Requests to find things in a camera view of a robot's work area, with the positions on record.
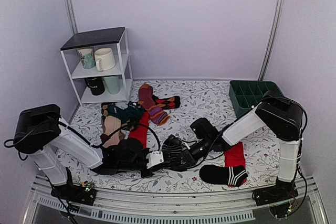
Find black orange argyle sock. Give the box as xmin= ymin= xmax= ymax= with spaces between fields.
xmin=152 ymin=95 xmax=181 ymax=110

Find dark teal sock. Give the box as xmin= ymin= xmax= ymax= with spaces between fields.
xmin=107 ymin=101 xmax=144 ymax=124

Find teal patterned mug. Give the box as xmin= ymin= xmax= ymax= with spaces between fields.
xmin=77 ymin=47 xmax=96 ymax=69

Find aluminium front rail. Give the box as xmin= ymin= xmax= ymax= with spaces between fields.
xmin=21 ymin=175 xmax=329 ymax=223

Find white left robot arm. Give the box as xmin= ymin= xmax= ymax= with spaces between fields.
xmin=12 ymin=104 xmax=167 ymax=200

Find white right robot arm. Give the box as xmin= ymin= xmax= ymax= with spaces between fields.
xmin=174 ymin=91 xmax=308 ymax=201

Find pale green mug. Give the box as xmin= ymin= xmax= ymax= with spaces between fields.
xmin=103 ymin=76 xmax=120 ymax=94

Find beige maroon striped sock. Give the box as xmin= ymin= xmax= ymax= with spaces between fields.
xmin=100 ymin=116 xmax=125 ymax=148

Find maroon purple striped sock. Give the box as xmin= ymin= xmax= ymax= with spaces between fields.
xmin=138 ymin=84 xmax=170 ymax=125

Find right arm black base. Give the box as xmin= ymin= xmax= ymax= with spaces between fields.
xmin=252 ymin=178 xmax=299 ymax=219

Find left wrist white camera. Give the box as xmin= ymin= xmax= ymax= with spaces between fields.
xmin=146 ymin=151 xmax=164 ymax=169

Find cream ceramic mug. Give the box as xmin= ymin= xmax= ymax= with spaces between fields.
xmin=94 ymin=48 xmax=116 ymax=72

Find black sock white stripes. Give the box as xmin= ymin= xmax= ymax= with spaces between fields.
xmin=199 ymin=165 xmax=248 ymax=187

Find black mug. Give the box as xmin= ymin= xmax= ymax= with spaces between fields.
xmin=85 ymin=77 xmax=105 ymax=96

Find floral white table mat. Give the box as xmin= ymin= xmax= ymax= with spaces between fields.
xmin=56 ymin=81 xmax=280 ymax=193

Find black white striped sock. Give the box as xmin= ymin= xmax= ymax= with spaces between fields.
xmin=161 ymin=134 xmax=190 ymax=172

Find white shelf black top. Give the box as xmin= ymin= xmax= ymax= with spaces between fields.
xmin=60 ymin=27 xmax=133 ymax=106

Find right metal corner post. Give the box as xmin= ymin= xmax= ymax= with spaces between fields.
xmin=258 ymin=0 xmax=285 ymax=81

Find long red sock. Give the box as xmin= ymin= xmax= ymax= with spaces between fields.
xmin=128 ymin=112 xmax=150 ymax=148

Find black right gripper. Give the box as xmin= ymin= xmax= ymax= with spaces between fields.
xmin=174 ymin=138 xmax=213 ymax=170

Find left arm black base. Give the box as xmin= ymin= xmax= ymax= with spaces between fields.
xmin=51 ymin=167 xmax=97 ymax=206

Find green divided organizer tray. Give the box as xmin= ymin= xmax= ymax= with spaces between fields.
xmin=229 ymin=80 xmax=282 ymax=118

